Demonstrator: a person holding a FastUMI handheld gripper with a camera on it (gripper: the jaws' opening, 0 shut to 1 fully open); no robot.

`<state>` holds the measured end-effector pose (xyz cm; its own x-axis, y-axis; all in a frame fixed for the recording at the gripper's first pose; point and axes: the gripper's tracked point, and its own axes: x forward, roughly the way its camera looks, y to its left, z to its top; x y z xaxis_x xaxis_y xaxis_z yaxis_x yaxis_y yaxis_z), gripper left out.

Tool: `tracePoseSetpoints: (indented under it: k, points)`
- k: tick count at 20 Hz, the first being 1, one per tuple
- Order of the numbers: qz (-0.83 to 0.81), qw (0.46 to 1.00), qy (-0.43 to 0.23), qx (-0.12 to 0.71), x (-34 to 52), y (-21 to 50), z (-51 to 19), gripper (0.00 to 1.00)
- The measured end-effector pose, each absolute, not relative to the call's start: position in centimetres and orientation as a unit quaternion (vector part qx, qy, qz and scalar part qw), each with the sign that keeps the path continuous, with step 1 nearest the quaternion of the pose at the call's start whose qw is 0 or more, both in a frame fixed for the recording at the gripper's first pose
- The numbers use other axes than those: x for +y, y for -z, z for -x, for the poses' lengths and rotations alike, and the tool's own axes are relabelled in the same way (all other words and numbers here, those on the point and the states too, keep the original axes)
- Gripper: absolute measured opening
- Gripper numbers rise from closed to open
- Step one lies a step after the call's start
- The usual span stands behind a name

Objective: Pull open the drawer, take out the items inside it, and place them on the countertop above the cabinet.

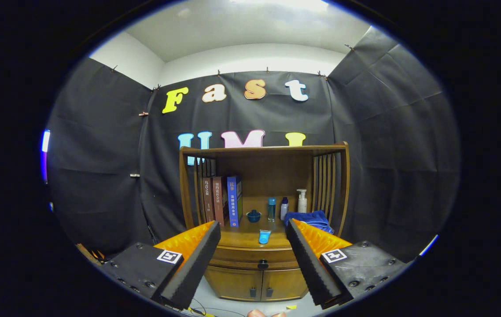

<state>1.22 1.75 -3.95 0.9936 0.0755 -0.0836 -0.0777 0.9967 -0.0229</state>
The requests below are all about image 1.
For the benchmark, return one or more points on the teal glass bottle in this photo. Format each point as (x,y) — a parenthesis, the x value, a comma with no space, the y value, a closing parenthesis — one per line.
(271,210)

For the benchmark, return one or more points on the dark brown book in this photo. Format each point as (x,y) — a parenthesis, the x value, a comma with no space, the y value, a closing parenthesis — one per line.
(208,200)

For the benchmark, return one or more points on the wooden cabinet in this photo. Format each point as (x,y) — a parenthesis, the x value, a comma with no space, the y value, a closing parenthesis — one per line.
(272,176)

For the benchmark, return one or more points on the white pump bottle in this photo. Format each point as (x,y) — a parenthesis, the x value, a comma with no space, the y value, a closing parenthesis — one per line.
(302,203)

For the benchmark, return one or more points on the wooden cabinet door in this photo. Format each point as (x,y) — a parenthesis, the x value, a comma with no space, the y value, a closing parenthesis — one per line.
(233,284)
(285,284)

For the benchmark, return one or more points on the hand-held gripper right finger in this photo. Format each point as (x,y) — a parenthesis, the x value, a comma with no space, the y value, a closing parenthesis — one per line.
(311,267)

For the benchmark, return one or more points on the wooden countertop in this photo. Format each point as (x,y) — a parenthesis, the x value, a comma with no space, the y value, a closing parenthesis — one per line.
(244,240)

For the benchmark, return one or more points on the reddish brown book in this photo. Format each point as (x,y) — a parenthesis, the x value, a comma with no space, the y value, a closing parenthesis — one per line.
(219,201)

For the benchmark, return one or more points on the blue lidded bowl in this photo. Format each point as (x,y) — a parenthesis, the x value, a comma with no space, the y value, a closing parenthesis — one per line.
(253,216)

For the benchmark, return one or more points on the light blue tube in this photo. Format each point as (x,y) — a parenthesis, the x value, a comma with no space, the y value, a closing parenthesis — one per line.
(264,237)

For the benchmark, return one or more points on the wooden board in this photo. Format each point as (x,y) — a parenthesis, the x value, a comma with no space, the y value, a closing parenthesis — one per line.
(86,253)

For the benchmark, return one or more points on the blue folded towel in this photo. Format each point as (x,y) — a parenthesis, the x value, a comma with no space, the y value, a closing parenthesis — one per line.
(326,229)
(312,218)

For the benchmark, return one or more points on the blue book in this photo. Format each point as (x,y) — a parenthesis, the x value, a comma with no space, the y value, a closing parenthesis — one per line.
(233,202)

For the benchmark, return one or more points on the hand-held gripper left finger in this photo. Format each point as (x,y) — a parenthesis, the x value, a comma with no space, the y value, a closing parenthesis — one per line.
(195,270)

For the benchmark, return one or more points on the white bottle blue cap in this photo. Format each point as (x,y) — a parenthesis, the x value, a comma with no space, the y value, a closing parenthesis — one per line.
(284,210)

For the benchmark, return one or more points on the wooden drawer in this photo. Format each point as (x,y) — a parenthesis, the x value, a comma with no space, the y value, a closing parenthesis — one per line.
(241,257)

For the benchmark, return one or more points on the black backdrop cloth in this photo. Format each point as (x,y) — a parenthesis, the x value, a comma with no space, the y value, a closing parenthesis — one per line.
(387,132)

